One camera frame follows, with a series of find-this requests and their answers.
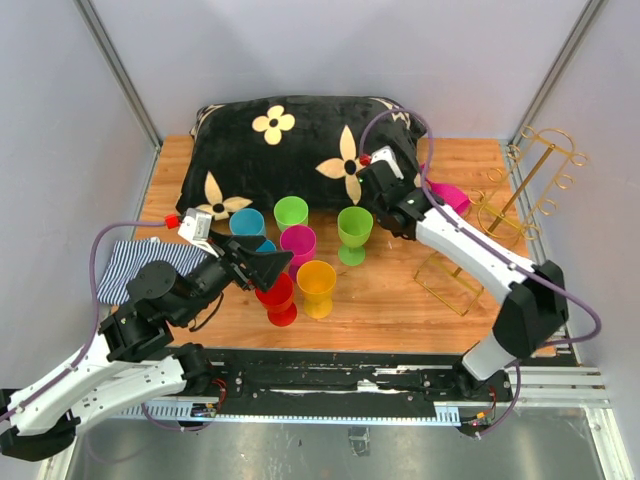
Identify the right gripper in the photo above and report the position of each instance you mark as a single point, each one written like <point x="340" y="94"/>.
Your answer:
<point x="408" y="187"/>

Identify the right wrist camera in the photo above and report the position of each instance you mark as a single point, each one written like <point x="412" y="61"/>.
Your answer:
<point x="387" y="155"/>

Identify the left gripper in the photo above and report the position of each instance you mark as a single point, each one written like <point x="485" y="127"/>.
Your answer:
<point x="236" y="251"/>

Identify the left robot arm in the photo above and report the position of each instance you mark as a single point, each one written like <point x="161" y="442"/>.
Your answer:
<point x="116" y="370"/>

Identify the gold wire glass rack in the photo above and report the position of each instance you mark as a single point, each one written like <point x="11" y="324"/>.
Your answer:
<point x="503" y="205"/>

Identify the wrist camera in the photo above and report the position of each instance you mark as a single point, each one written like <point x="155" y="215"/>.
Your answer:
<point x="387" y="155"/>
<point x="195" y="229"/>

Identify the black floral plush pillow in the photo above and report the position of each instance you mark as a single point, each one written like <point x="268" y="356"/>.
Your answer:
<point x="251" y="154"/>

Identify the red wine glass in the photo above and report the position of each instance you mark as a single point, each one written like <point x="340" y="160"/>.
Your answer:
<point x="278" y="301"/>

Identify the green glass yellow base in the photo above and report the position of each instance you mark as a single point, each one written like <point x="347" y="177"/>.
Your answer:
<point x="355" y="225"/>

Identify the light green wine glass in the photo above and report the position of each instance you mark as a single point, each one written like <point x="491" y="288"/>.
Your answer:
<point x="290" y="211"/>

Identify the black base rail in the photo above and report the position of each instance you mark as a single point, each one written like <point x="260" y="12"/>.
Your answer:
<point x="265" y="386"/>

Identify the blue white striped cloth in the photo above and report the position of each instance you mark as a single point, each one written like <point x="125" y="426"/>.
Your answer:
<point x="128" y="257"/>

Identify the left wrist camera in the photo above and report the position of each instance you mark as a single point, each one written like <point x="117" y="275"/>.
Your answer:
<point x="195" y="229"/>

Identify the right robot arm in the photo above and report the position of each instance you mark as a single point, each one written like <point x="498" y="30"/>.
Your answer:
<point x="532" y="306"/>

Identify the teal glass green base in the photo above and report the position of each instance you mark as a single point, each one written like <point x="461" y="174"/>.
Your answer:
<point x="266" y="246"/>

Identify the blue wine glass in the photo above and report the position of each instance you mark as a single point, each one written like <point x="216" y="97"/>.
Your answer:
<point x="247" y="222"/>

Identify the pink base wine glass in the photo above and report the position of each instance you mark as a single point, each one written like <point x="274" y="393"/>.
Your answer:
<point x="443" y="194"/>

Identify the yellow wine glass orange base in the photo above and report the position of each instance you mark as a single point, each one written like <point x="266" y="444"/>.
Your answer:
<point x="317" y="280"/>

